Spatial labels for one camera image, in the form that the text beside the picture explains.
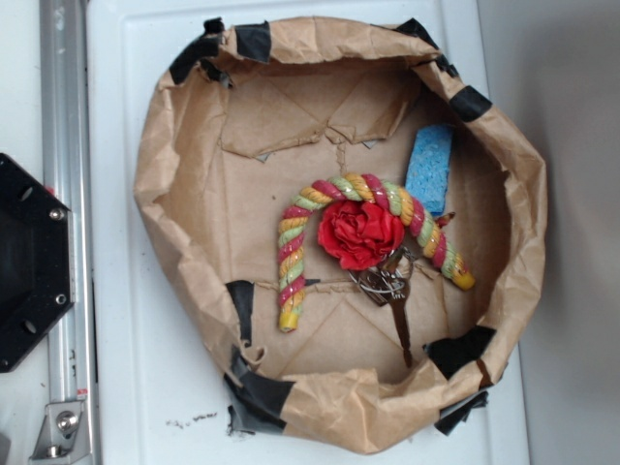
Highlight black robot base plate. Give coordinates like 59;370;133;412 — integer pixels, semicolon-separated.
0;154;73;373

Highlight blue sponge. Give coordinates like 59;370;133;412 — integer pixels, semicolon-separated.
405;124;454;216

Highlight red fabric rose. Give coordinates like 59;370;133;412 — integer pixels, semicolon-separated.
318;201;405;271

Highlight metal keys on ring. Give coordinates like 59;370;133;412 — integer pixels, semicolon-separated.
349;245;417;368

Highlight metal corner bracket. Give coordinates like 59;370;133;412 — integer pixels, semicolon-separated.
28;400;91;464

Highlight brown paper bag bin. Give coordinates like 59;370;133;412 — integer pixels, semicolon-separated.
134;17;547;453

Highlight aluminium extrusion rail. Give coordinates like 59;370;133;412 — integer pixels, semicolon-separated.
40;1;101;464

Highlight multicolored twisted rope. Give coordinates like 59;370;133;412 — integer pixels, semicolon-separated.
277;172;477;334

